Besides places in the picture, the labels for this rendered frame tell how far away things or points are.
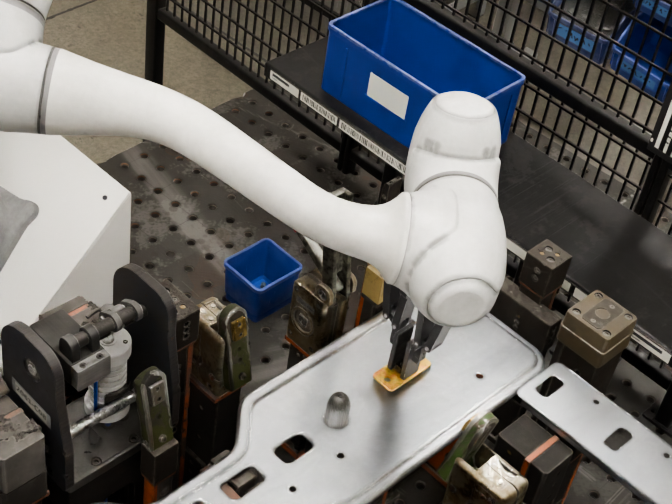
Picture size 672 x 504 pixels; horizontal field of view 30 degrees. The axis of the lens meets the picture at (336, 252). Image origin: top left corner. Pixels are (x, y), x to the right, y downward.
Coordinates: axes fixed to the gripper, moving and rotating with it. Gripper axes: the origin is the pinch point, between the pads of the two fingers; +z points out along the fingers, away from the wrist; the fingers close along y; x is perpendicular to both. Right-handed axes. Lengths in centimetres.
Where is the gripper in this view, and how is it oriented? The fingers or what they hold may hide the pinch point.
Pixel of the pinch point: (406, 351)
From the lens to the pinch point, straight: 170.8
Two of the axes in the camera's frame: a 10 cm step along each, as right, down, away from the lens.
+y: 6.9, 5.5, -4.7
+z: -1.2, 7.4, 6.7
